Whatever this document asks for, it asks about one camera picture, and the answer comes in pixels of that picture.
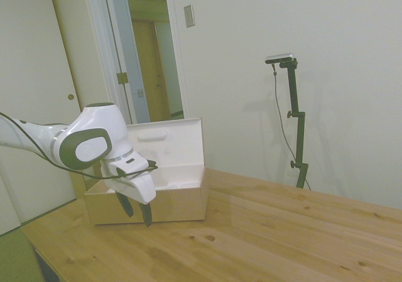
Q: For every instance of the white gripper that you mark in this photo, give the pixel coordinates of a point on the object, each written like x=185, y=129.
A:
x=138, y=181

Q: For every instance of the white door with hinge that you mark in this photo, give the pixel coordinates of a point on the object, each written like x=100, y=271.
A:
x=125, y=52

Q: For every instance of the cream sliding closet door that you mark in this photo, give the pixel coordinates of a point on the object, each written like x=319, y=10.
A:
x=34, y=59

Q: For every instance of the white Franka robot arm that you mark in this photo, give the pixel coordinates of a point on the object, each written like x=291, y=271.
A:
x=94, y=131

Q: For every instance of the white cardboard box with lid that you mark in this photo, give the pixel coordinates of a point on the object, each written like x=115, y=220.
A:
x=176, y=181

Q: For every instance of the black camera stand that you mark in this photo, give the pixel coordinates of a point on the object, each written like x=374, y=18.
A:
x=297, y=122

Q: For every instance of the grey camera on stand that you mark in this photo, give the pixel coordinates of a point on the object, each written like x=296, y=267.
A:
x=280, y=58

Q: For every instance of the wooden hallway door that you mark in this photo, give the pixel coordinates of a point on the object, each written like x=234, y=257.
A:
x=152, y=71

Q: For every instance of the grey wall switch plate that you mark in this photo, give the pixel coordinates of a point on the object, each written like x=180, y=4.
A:
x=189, y=16

